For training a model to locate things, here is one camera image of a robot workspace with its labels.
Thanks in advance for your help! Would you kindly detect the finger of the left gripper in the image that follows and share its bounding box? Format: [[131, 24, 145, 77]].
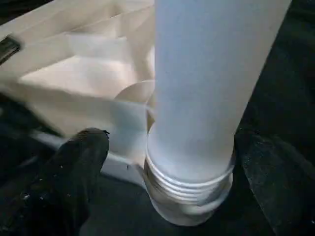
[[0, 35, 21, 65]]

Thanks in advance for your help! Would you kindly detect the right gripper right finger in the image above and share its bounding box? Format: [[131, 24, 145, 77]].
[[235, 127, 315, 236]]

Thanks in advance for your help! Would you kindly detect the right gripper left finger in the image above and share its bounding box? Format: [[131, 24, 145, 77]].
[[24, 127, 111, 236]]

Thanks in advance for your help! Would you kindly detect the white plastic table top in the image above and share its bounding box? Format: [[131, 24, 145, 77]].
[[0, 0, 232, 226]]

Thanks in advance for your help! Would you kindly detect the white plastic table leg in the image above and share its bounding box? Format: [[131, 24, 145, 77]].
[[145, 0, 292, 208]]

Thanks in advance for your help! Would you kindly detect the black plastic cover mat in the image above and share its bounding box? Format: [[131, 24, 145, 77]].
[[0, 0, 315, 236]]

